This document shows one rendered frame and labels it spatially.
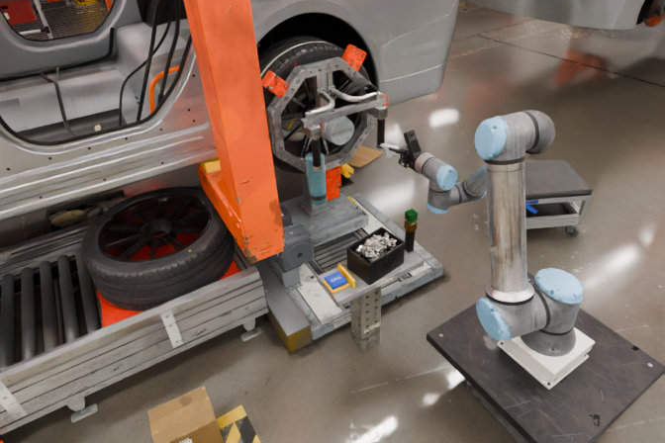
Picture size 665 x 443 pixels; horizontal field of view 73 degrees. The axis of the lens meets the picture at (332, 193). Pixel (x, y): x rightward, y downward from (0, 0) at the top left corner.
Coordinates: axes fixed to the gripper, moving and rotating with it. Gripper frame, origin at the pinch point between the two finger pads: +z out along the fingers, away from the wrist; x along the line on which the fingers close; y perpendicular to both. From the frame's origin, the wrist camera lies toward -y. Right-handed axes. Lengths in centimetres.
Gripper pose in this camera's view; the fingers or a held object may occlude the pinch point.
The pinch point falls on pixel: (393, 138)
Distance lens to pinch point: 204.9
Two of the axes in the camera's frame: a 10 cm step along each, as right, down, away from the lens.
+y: 0.5, 8.2, 5.7
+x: 8.6, -3.2, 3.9
